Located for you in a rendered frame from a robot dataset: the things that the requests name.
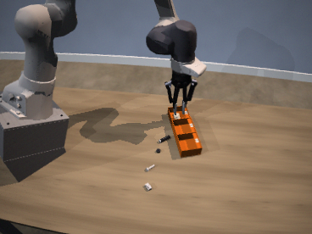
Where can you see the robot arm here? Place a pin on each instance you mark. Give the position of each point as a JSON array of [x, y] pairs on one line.
[[39, 24]]

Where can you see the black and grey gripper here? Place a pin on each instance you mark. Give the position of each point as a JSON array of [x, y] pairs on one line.
[[180, 81]]

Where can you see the orange three-compartment bin rack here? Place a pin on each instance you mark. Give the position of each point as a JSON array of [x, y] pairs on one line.
[[185, 133]]

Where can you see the white domino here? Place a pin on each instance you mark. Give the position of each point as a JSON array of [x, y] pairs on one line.
[[177, 116]]

